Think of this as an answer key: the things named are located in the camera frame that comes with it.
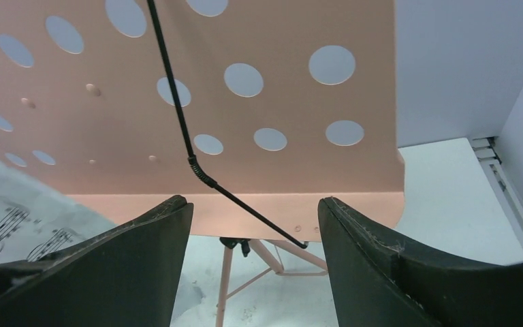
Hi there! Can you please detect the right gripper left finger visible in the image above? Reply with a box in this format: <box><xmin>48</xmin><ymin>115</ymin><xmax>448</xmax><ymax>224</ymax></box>
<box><xmin>0</xmin><ymin>195</ymin><xmax>194</xmax><ymax>326</ymax></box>

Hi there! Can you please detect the aluminium rail frame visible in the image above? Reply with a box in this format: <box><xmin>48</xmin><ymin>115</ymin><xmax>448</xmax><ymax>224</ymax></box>
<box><xmin>469</xmin><ymin>137</ymin><xmax>523</xmax><ymax>248</ymax></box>

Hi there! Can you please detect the pink music stand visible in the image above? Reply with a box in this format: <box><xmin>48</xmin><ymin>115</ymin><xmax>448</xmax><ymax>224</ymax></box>
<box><xmin>0</xmin><ymin>0</ymin><xmax>405</xmax><ymax>327</ymax></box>

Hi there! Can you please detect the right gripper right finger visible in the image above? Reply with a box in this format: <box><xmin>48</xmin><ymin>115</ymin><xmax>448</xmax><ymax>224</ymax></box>
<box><xmin>317</xmin><ymin>197</ymin><xmax>523</xmax><ymax>326</ymax></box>

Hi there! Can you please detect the sheet music page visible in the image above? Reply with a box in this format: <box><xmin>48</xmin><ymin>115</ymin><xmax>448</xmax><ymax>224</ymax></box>
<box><xmin>0</xmin><ymin>161</ymin><xmax>116</xmax><ymax>264</ymax></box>

